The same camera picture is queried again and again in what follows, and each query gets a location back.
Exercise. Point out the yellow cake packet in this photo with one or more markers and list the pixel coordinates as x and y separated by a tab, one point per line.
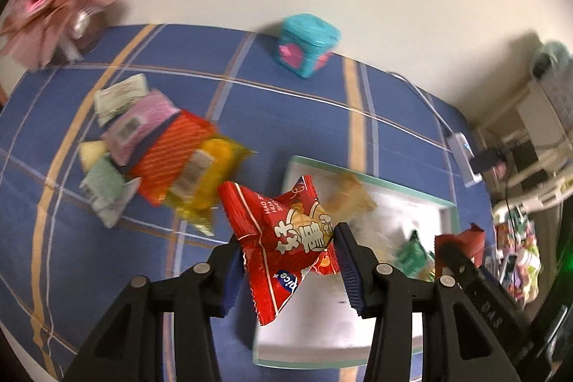
215	167

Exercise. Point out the red lattice snack packet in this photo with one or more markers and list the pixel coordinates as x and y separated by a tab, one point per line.
174	149

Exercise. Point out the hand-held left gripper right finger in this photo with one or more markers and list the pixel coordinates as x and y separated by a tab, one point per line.
351	270

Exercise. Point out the blue plaid tablecloth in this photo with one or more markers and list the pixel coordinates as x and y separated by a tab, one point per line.
277	118

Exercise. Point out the teal house-shaped box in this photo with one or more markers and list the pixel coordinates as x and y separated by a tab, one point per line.
304	46

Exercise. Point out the mint green clear packet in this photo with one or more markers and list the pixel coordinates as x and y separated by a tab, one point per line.
105	185

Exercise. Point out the red snack bag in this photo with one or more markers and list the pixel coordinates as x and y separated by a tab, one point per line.
286	239

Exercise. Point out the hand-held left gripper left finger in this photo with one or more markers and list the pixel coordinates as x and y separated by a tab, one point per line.
230	279

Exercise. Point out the dark red boxy packet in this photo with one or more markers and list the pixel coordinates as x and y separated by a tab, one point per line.
470	241

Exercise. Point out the pale green snack packet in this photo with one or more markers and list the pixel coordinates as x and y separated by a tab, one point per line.
121	95

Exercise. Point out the black power adapter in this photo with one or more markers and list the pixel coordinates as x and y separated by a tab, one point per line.
490	158

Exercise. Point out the white rack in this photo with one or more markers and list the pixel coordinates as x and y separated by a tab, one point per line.
546	118

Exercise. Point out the dark green snack packet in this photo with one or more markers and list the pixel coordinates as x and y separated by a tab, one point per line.
409	254

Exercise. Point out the cream pudding cup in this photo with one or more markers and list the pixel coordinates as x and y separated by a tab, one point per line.
92	153

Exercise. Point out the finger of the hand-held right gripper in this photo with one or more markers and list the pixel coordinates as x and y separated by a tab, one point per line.
452	259

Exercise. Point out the teal cardboard tray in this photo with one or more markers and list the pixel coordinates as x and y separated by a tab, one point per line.
313	328

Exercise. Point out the pink snack packet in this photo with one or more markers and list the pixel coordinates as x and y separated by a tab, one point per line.
134	127

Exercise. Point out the white power strip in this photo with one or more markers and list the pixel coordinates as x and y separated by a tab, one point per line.
463	158

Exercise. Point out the beige bread packet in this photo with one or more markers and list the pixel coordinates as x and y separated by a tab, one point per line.
349	194

